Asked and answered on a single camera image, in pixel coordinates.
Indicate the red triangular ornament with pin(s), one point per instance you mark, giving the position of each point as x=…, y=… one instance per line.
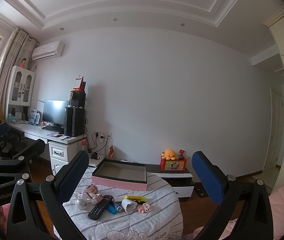
x=81, y=86

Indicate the computer monitor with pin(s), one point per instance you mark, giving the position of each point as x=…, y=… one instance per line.
x=55, y=112

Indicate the wall outlet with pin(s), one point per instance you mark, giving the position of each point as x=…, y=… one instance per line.
x=108, y=135

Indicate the white air conditioner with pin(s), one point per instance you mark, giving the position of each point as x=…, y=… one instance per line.
x=48, y=50

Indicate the blue white box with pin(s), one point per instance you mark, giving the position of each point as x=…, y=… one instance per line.
x=34, y=117

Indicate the black computer tower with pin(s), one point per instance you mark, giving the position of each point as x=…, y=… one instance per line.
x=74, y=122

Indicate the pink storage box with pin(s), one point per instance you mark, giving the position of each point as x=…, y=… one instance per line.
x=119, y=182

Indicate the blue marker case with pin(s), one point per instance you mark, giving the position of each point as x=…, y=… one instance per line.
x=110, y=208

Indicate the white desk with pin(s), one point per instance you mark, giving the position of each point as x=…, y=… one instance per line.
x=61, y=152

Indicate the black speaker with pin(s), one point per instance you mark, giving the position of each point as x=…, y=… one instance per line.
x=78, y=100

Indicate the red printed box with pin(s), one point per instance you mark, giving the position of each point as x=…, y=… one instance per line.
x=173, y=165

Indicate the black white low cabinet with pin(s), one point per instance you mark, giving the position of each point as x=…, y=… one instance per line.
x=172, y=177

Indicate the black keyboard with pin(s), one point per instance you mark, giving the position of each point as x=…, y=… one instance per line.
x=51, y=128

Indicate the orange cap bottle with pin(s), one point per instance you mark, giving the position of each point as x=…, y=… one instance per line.
x=84, y=143

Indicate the white door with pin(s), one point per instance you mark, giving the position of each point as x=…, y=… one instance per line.
x=273, y=130

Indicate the small red sign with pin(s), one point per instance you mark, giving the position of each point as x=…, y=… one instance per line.
x=181, y=152

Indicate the beige curtain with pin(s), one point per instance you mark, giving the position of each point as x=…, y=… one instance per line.
x=9, y=55

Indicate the pink block cat figure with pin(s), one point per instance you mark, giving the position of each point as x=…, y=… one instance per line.
x=144, y=208

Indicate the black remote control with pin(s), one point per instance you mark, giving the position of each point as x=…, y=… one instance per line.
x=99, y=208

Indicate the orange octopus plush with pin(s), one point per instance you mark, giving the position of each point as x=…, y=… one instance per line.
x=169, y=153

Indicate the rose gold jar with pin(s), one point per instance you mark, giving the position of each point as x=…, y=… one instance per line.
x=91, y=188

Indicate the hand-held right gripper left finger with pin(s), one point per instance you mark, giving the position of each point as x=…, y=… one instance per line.
x=73, y=177

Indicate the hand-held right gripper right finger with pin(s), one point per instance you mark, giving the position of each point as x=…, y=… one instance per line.
x=208, y=177

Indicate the pink blanket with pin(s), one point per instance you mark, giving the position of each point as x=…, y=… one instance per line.
x=282, y=205

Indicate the small doll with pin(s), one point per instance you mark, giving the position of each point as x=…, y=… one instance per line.
x=23, y=62

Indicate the white mini fan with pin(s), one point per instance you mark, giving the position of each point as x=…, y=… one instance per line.
x=128, y=205

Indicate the yellow highlighter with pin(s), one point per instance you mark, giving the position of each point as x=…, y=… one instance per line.
x=137, y=198

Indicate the black hair dryer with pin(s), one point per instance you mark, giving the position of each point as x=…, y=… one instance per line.
x=94, y=156

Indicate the snack bag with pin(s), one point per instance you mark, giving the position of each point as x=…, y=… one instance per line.
x=111, y=152

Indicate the colourful packet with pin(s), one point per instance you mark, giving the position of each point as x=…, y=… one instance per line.
x=126, y=160

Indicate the blue card box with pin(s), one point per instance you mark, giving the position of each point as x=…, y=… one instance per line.
x=119, y=208

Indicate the white hutch cabinet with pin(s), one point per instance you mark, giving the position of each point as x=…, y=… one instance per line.
x=21, y=85

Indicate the black office chair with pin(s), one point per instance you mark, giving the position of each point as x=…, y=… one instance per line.
x=6, y=145

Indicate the silver bear figure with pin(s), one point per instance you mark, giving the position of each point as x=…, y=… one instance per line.
x=81, y=203

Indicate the black floor scale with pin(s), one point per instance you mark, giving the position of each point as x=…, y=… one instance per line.
x=202, y=192

